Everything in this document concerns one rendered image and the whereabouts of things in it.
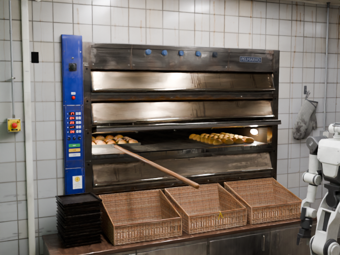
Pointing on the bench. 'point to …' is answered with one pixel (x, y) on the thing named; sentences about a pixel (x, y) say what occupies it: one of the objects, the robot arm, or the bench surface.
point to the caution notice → (77, 182)
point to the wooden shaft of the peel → (160, 168)
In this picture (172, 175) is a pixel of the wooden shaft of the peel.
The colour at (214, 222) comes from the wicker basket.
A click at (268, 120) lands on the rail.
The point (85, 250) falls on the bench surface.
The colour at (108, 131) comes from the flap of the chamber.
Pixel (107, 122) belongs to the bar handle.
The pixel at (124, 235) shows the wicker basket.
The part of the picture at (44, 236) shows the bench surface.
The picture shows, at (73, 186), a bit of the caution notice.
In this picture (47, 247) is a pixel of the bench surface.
